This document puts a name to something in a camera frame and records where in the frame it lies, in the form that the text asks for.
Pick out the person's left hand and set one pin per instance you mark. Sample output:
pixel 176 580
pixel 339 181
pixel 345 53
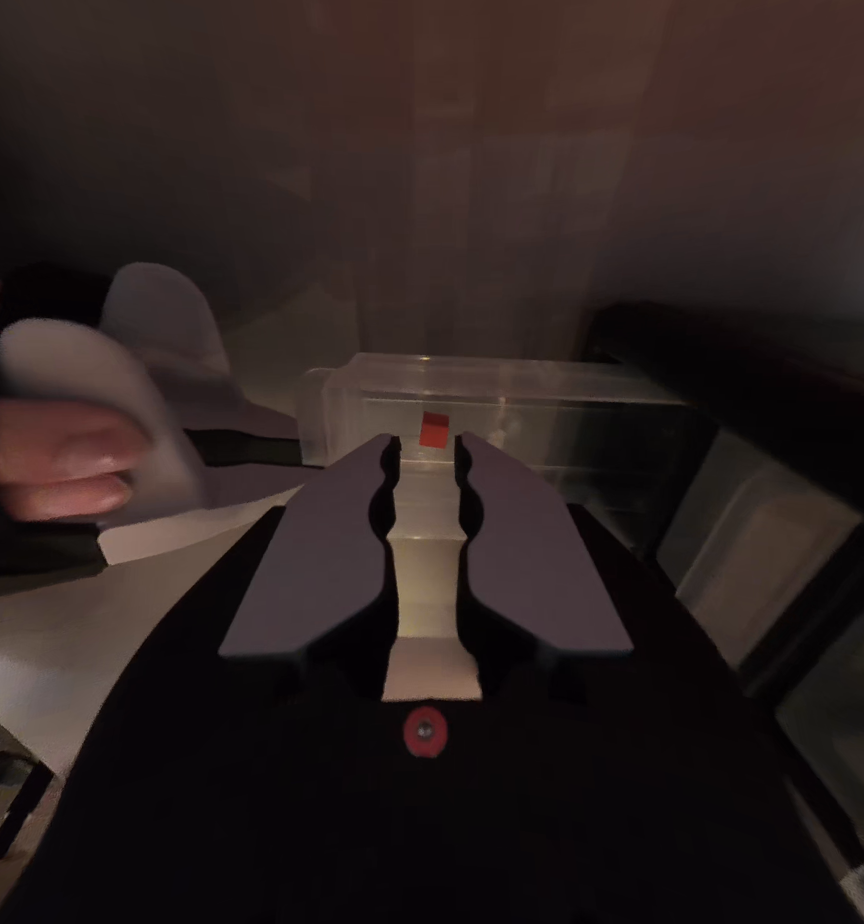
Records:
pixel 57 462

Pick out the red cube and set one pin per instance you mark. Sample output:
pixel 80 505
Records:
pixel 435 429

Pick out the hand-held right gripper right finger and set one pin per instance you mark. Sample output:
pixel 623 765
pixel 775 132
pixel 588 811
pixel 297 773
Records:
pixel 548 578

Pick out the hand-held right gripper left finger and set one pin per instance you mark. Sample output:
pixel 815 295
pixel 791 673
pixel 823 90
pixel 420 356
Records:
pixel 310 578

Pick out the black drawer cabinet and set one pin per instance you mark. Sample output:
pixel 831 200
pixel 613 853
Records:
pixel 779 433

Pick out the clear plastic drawer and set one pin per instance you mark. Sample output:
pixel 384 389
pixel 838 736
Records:
pixel 548 419

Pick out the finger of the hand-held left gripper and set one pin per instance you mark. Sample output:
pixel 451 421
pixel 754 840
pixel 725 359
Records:
pixel 172 332
pixel 223 484

